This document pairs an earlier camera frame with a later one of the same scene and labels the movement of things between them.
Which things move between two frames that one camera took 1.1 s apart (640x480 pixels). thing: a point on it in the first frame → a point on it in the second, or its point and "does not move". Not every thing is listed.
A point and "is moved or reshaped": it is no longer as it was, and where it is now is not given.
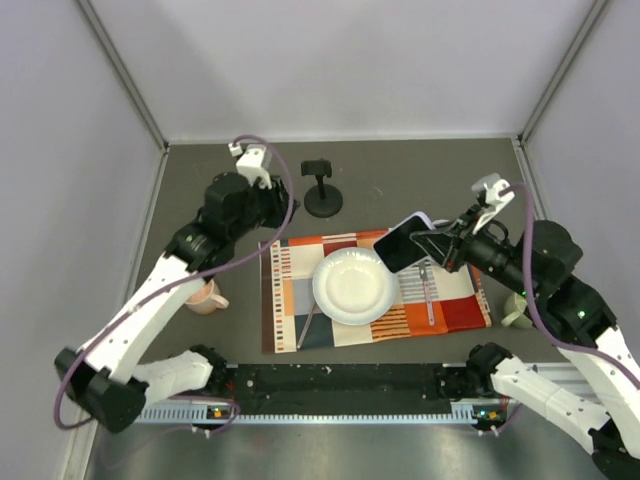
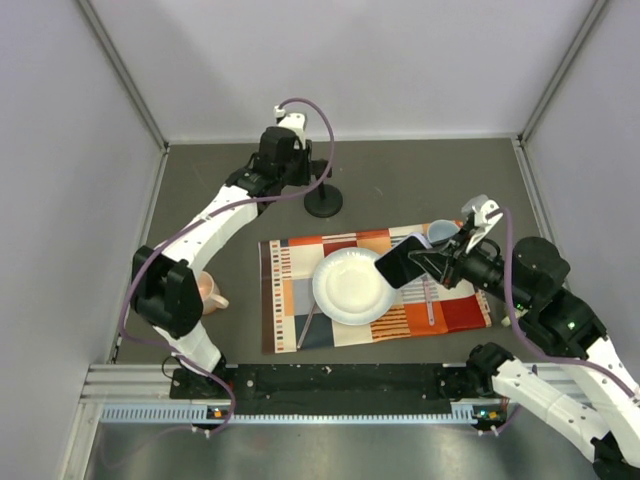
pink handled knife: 306,327 does not move
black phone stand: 321,200 does not move
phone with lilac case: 396,248 is moved or reshaped
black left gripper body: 267,207 → 298,170
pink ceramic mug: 207,299 does not move
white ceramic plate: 355,286 does not move
